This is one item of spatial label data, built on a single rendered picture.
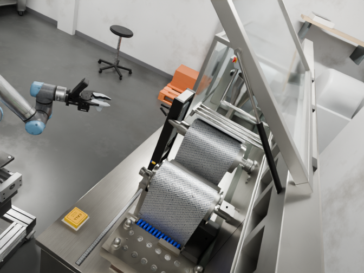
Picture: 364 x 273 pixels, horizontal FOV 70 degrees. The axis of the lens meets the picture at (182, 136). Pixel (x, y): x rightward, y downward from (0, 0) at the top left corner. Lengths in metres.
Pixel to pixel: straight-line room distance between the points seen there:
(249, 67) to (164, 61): 4.21
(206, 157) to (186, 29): 3.53
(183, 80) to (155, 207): 3.27
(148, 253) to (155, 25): 3.99
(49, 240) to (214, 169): 0.74
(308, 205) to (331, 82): 3.28
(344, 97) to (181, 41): 2.54
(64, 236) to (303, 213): 0.96
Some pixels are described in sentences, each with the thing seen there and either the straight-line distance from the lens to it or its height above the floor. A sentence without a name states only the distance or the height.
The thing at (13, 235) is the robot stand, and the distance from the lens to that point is 2.08.
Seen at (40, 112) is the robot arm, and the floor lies 1.15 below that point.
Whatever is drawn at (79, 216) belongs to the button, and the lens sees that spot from 1.28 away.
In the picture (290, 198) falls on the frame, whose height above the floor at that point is 1.65.
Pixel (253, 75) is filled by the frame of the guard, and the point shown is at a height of 1.84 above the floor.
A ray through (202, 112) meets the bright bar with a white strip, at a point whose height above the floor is 1.44.
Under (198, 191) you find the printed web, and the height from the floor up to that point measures 1.31.
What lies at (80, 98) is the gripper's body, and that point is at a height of 1.24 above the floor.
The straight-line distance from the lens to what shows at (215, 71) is 1.84.
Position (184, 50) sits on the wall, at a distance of 4.58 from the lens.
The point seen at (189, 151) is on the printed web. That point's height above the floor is 1.29.
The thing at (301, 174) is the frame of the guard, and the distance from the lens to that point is 0.65.
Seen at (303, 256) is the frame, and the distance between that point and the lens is 0.54.
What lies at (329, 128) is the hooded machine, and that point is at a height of 0.72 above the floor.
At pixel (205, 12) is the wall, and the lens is 4.41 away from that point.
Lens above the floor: 2.00
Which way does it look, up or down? 35 degrees down
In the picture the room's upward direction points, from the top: 24 degrees clockwise
